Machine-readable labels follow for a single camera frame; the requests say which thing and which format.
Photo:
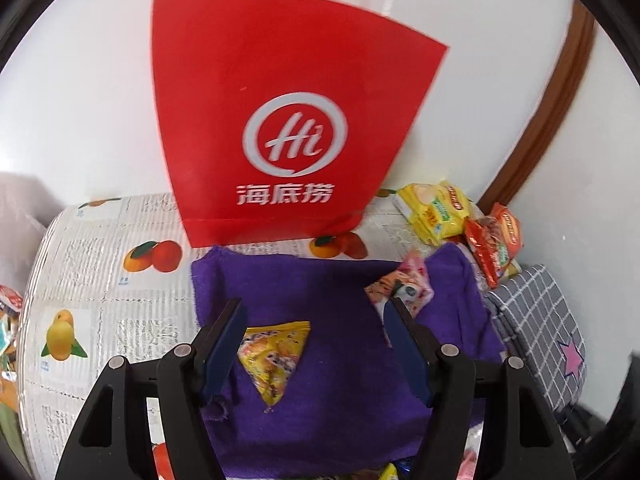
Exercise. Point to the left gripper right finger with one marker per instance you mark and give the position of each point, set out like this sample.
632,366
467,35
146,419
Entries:
415,347

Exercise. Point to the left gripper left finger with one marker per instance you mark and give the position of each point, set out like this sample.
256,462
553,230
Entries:
219,345

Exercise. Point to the yellow triangular snack packet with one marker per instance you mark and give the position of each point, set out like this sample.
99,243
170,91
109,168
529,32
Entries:
270,355

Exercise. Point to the panda print snack packet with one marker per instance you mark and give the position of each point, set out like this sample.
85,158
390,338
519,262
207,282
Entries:
409,283

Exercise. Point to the purple towel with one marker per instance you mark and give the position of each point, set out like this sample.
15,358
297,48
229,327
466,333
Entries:
346,407

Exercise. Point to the grey checked star cloth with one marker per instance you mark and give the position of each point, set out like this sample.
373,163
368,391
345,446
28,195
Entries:
533,320

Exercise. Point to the fruit print tablecloth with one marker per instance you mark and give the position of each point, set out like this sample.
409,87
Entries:
116,280

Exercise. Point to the orange chips bag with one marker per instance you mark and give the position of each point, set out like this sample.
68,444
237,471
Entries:
495,240

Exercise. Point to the yellow chips bag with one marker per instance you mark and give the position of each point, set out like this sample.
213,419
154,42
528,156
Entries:
435,212

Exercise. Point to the white plastic bag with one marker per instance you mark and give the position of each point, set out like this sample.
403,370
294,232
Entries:
27,209

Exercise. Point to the red paper shopping bag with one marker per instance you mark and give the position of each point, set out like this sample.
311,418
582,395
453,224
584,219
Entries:
280,119

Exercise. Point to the brown wooden door frame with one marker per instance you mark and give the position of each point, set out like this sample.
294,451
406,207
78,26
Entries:
554,104

